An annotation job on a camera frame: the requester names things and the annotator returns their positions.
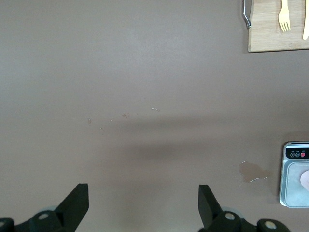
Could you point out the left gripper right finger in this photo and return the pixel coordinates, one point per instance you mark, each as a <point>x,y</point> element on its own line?
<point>211,215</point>

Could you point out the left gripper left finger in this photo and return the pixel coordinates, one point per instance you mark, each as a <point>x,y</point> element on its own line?
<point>70,210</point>

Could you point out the brown liquid puddle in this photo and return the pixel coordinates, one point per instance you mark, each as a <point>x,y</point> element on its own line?
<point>253,171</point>

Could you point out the silver digital kitchen scale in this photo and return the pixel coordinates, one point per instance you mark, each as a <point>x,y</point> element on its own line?
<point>293,183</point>

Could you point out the brown table cover sheet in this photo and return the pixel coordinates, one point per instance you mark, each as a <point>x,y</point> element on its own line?
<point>96,60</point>

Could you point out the wooden cutting board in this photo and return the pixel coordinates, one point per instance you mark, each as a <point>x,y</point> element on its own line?
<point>268,41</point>

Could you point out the yellow plastic knife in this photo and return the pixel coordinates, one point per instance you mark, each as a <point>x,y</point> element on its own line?
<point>306,31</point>

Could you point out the yellow plastic fork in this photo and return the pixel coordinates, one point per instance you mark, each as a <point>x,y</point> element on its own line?
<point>285,18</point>

